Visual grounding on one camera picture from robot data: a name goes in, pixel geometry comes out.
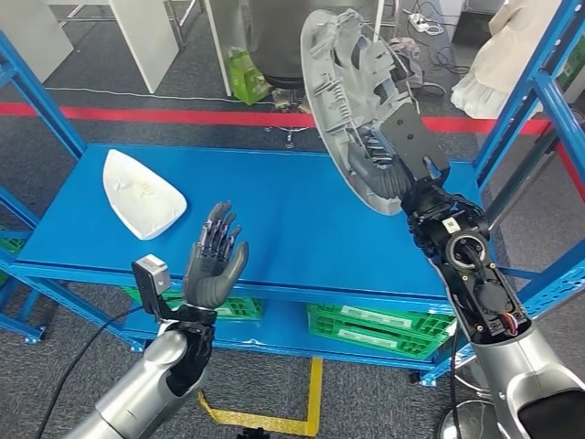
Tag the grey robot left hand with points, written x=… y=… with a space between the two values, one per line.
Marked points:
x=210 y=279

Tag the white power strip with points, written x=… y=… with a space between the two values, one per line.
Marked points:
x=425 y=23

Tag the white mirror housing shell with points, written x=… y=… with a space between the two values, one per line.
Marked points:
x=142 y=194

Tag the silver wheel hubcap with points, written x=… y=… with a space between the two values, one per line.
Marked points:
x=329 y=121

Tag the chrome swivel stool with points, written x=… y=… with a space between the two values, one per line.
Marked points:
x=290 y=130

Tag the white table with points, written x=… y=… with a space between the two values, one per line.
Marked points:
x=146 y=42
x=32 y=36

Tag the yellow floor marking tape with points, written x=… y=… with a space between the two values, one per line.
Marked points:
x=315 y=394

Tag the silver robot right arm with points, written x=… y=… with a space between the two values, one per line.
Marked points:
x=488 y=303

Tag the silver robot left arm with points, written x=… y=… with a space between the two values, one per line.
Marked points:
x=137 y=394

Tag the green bag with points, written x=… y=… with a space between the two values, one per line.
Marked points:
x=246 y=79

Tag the right wrist camera mount plate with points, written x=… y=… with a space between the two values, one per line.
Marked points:
x=411 y=142

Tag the dark stanchion post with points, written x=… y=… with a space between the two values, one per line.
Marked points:
x=521 y=176

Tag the grey backpack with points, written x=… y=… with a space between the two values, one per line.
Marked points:
x=411 y=54

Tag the black computer case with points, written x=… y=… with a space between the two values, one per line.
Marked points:
x=466 y=27

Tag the person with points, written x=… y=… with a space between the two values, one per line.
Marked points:
x=503 y=60
x=279 y=42

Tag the green plastic crate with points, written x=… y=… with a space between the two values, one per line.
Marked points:
x=574 y=69
x=329 y=315
x=9 y=245
x=242 y=309
x=329 y=333

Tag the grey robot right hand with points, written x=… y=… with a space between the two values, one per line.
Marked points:
x=384 y=182

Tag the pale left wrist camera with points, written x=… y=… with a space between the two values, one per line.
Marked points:
x=155 y=273

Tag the blue metal shelf rack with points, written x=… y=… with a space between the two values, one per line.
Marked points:
x=18 y=327
x=297 y=218

